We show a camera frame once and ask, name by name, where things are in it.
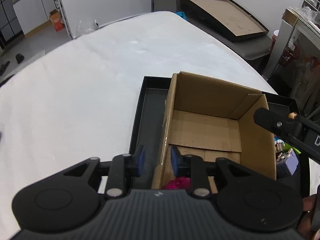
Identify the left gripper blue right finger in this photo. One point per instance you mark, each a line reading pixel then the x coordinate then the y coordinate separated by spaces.
pixel 177 161

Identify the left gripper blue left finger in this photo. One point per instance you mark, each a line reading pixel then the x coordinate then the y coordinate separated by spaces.
pixel 139 158

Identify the pink dinosaur toy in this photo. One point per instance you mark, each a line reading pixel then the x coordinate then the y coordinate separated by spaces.
pixel 177 184

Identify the purple cube toy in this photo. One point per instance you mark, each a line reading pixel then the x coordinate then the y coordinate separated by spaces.
pixel 286 163

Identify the brown cardboard box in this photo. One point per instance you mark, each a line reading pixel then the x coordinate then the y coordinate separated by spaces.
pixel 213 118

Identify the person right hand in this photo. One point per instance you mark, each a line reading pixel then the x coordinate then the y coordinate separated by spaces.
pixel 305 225

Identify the brown haired doll figure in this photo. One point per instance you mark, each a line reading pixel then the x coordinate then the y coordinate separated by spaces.
pixel 293 116

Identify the green hexagonal box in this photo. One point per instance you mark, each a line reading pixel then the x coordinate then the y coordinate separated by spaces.
pixel 287 147

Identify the blue red small figure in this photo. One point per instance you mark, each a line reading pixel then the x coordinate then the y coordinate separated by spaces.
pixel 278 144

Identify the black shallow tray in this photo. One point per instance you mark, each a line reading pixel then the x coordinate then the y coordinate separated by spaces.
pixel 147 128

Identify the grey chair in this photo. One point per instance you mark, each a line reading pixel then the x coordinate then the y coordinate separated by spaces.
pixel 248 50

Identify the white desk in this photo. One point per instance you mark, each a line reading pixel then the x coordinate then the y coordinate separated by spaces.
pixel 292 24

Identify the framed cork board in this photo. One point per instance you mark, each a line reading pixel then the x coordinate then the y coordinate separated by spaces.
pixel 227 18

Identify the orange cardboard box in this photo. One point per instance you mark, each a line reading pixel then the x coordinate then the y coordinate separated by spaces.
pixel 56 20

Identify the white cabinet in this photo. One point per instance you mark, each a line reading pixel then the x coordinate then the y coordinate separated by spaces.
pixel 33 13

